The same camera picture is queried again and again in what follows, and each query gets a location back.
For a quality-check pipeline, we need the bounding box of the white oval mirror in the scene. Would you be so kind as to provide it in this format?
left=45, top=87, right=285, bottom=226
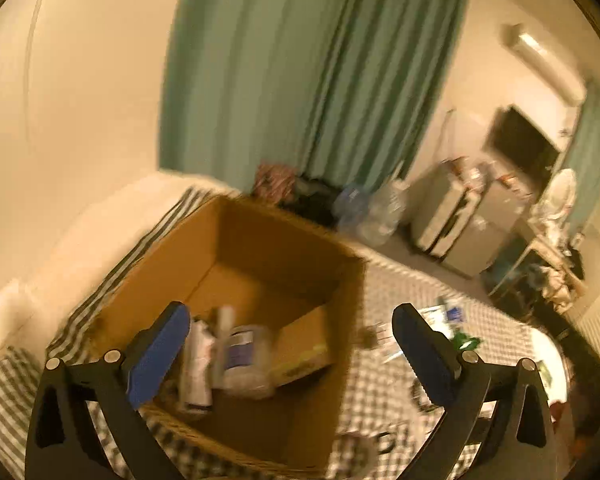
left=537, top=167, right=578, bottom=221

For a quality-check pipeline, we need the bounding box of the green small item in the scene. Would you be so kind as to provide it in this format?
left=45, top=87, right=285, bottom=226
left=450, top=332, right=483, bottom=353

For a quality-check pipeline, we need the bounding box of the wide green curtain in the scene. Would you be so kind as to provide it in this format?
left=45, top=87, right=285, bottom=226
left=159, top=0, right=471, bottom=196

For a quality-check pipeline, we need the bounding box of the brown patterned bag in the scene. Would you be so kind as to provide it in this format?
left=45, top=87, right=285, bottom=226
left=254, top=161, right=296, bottom=203

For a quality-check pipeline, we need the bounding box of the grey mini fridge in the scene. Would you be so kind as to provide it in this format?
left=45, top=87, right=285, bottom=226
left=442, top=180, right=533, bottom=280

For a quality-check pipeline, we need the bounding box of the narrow green curtain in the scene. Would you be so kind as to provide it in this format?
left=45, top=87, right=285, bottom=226
left=562, top=80, right=600, bottom=221

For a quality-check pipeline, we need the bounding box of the large clear water bottle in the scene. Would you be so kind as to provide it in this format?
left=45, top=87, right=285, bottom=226
left=357, top=180, right=411, bottom=246

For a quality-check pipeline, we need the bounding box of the cream dressing table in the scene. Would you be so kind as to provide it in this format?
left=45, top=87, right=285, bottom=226
left=490, top=230, right=588, bottom=311

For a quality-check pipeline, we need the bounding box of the white tube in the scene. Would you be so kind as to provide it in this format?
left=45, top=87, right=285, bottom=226
left=180, top=316, right=216, bottom=413

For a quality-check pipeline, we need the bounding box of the small clear water bottle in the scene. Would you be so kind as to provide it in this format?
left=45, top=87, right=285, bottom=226
left=332, top=186, right=371, bottom=233

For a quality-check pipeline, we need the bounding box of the cardboard box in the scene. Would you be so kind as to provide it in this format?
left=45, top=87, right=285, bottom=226
left=87, top=194, right=368, bottom=478

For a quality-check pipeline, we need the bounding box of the clear plastic jar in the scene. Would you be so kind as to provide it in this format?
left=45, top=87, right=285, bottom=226
left=215, top=325, right=276, bottom=400

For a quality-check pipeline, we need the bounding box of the small cardboard carton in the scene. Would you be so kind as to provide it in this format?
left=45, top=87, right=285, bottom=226
left=270, top=305, right=337, bottom=388

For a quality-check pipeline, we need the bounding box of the white suitcase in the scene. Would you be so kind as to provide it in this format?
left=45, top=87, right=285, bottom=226
left=411, top=165, right=473, bottom=261

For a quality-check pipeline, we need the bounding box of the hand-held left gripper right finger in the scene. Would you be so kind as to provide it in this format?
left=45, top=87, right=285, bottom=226
left=391, top=303, right=563, bottom=480

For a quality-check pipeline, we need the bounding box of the black wall television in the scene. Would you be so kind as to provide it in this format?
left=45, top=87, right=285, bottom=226
left=482, top=105, right=563, bottom=181

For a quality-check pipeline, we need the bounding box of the black bag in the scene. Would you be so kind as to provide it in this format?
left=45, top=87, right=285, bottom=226
left=292, top=175, right=343, bottom=228

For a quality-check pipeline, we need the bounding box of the white air conditioner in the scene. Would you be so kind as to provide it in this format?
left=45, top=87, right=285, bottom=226
left=502, top=22, right=588, bottom=106

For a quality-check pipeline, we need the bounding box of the blue white packet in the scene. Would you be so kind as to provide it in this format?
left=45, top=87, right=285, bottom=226
left=422, top=300, right=468, bottom=336

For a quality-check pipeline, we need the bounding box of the checked pillow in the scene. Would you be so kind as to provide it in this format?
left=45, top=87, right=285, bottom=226
left=0, top=346, right=48, bottom=466

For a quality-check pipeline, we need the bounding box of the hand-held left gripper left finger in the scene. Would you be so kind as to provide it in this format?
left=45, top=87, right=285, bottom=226
left=25, top=301, right=191, bottom=480

